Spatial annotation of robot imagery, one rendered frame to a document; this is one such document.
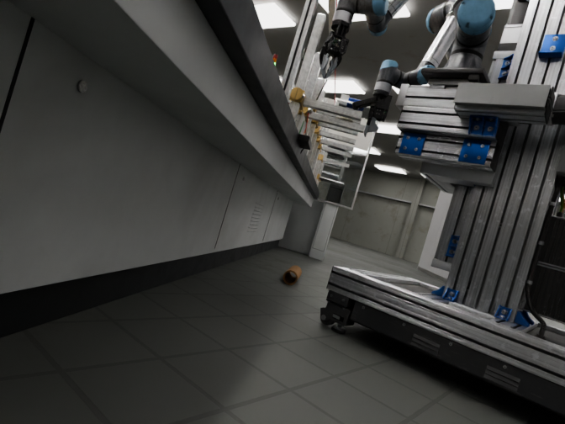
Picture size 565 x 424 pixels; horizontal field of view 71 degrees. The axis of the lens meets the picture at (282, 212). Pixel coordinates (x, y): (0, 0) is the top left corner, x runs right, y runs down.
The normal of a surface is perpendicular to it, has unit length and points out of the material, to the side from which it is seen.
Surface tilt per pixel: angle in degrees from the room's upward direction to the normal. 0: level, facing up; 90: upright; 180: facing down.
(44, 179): 90
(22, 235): 90
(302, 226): 90
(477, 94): 90
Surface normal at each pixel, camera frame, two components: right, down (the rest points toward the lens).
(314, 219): -0.12, -0.04
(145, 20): 0.95, 0.29
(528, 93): -0.59, -0.18
